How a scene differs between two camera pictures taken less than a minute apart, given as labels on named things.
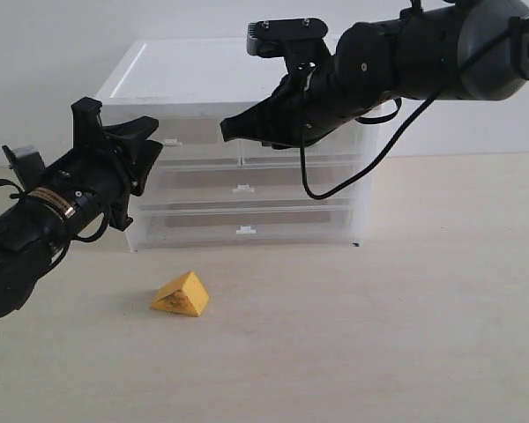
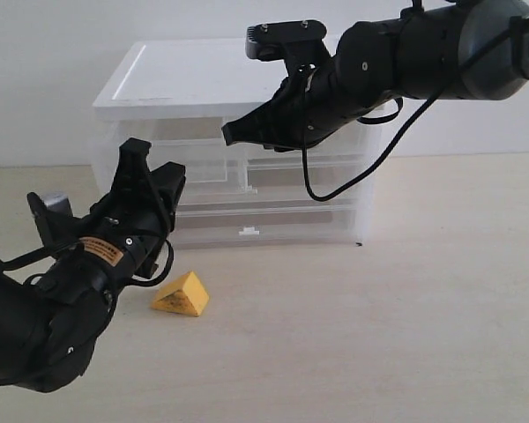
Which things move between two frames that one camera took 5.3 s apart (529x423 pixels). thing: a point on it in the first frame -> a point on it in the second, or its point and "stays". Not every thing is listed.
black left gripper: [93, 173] -> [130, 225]
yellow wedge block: [186, 294] stays
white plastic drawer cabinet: [205, 192] stays
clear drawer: [216, 228] stays
